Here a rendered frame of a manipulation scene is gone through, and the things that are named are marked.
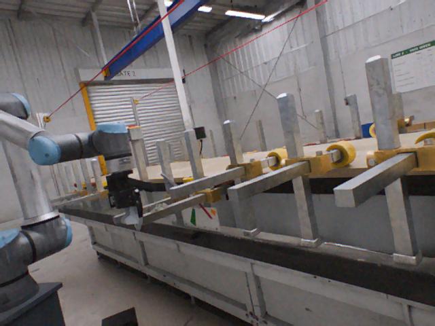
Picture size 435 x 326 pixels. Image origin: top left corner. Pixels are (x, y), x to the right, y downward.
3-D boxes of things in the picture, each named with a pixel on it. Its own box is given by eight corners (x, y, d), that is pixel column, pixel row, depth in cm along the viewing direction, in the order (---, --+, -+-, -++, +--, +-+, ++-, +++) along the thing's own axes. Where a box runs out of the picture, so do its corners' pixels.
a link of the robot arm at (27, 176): (22, 263, 133) (-29, 97, 129) (61, 246, 148) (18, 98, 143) (40, 264, 125) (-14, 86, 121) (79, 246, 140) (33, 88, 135)
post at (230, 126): (255, 250, 107) (228, 119, 103) (248, 249, 110) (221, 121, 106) (261, 246, 109) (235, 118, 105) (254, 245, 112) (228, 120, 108)
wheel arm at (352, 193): (357, 208, 44) (353, 185, 44) (334, 207, 47) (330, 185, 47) (446, 148, 76) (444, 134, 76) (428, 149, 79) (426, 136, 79)
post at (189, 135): (211, 240, 126) (187, 129, 122) (206, 238, 129) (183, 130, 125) (217, 236, 128) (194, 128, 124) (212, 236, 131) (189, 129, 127)
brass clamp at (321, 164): (321, 175, 79) (318, 156, 79) (281, 176, 90) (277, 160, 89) (333, 170, 83) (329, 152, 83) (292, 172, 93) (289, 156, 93)
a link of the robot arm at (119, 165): (126, 157, 106) (137, 154, 99) (128, 170, 107) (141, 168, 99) (100, 161, 101) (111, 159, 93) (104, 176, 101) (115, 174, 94)
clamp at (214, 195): (213, 203, 119) (210, 191, 118) (193, 202, 129) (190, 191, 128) (223, 199, 122) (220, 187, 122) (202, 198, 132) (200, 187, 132)
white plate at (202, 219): (219, 232, 119) (215, 208, 118) (183, 226, 138) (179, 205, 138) (221, 231, 119) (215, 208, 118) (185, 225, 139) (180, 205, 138)
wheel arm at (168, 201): (117, 226, 122) (115, 216, 121) (114, 225, 124) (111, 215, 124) (200, 195, 150) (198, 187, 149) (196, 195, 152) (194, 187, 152)
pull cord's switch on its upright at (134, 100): (152, 179, 386) (132, 95, 377) (147, 180, 397) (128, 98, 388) (158, 178, 391) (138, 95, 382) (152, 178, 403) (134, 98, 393)
